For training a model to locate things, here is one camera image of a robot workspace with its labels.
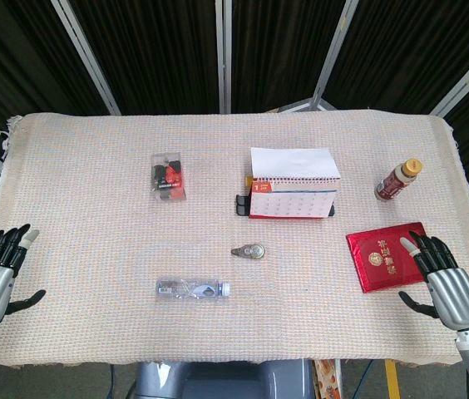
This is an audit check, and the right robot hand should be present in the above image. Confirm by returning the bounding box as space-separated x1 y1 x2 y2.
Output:
398 230 469 333

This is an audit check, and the desk calendar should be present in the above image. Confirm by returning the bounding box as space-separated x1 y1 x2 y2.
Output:
245 147 341 219

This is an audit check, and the red certificate booklet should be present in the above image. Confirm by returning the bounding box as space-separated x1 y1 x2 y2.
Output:
345 222 431 294

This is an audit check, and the clear box of binder clips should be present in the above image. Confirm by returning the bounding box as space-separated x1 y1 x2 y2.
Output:
150 152 188 203

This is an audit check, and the correction tape dispenser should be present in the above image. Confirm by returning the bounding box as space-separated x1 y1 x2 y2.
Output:
230 244 266 261

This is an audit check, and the beige woven tablecloth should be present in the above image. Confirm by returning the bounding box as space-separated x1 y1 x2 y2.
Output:
0 109 469 369

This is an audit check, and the clear plastic water bottle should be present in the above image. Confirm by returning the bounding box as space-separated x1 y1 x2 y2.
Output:
155 278 232 302

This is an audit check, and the red drink bottle yellow cap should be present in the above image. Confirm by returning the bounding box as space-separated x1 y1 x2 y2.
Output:
374 157 423 202

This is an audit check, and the grey robot torso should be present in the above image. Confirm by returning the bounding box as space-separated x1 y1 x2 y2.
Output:
133 360 315 399

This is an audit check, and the folding screen partition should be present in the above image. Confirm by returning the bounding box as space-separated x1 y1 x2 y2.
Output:
0 0 469 217

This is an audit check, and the orange patterned box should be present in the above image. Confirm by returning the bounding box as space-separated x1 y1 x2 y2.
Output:
314 359 342 399

